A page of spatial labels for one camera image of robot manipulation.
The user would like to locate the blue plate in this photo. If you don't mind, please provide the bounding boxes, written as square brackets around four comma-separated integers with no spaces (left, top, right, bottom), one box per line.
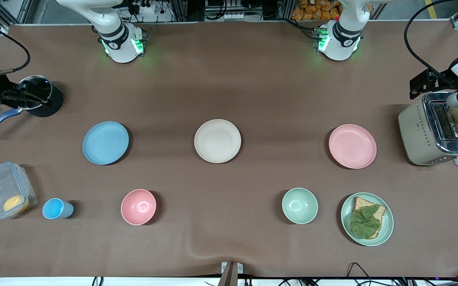
[82,121,130,165]

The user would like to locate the pink plate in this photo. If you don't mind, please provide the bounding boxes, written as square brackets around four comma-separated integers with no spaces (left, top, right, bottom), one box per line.
[328,124,377,170]

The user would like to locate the black cylindrical pot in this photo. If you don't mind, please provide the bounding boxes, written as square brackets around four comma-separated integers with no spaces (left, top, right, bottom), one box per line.
[16,75,64,118]

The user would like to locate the beige chrome toaster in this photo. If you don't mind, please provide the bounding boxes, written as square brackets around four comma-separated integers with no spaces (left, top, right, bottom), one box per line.
[398,91,458,166]

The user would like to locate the yellow round food item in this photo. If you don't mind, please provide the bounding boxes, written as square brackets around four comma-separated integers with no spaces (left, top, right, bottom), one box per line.
[3,195,30,213]

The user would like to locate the blue cup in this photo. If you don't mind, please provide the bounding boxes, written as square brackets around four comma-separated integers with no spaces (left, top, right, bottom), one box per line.
[42,198,74,220]

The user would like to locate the bread slice under lettuce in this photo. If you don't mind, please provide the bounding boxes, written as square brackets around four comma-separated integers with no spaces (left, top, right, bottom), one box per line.
[352,197,386,239]

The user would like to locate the bag of orange buns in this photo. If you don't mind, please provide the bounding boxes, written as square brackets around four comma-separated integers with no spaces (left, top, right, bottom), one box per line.
[291,0,342,21]

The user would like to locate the green plate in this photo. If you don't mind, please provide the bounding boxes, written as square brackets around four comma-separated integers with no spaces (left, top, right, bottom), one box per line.
[341,192,394,247]

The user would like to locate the green lettuce leaf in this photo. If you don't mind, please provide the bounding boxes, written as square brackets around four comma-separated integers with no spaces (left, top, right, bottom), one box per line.
[349,205,381,240]

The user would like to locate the white power strip with plugs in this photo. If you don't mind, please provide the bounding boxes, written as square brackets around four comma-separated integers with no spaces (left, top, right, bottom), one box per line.
[128,0,157,15]

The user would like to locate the pink bowl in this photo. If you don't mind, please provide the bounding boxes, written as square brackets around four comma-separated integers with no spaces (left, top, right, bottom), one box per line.
[120,189,157,226]

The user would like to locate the green bowl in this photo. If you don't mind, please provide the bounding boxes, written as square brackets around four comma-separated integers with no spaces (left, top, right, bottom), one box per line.
[281,187,318,224]

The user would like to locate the beige plate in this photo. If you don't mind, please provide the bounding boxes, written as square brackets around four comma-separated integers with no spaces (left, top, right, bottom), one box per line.
[194,119,242,164]

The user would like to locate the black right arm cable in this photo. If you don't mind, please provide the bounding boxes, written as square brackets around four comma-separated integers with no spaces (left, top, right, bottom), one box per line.
[0,30,31,77]

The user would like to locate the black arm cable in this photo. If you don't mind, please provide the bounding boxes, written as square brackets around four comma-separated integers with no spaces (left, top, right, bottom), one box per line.
[0,30,31,77]
[404,0,458,86]

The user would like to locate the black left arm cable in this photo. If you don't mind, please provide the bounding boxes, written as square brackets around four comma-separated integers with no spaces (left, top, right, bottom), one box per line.
[404,0,458,86]

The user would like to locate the looped black cable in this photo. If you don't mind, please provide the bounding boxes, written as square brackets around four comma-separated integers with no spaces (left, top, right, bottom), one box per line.
[346,262,373,286]

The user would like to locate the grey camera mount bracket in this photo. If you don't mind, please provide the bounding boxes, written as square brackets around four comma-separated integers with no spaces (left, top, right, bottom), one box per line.
[218,261,244,286]

